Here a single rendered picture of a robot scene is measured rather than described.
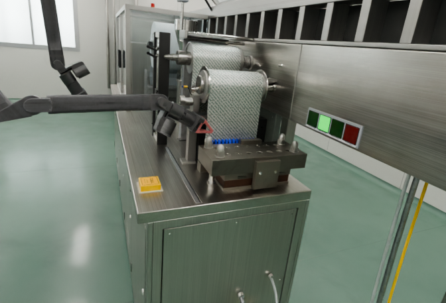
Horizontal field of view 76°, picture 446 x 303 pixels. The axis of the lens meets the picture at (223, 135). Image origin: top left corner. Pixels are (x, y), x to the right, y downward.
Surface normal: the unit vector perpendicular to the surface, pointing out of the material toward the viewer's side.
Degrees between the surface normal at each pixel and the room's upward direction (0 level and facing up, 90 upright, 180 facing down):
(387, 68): 90
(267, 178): 90
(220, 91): 90
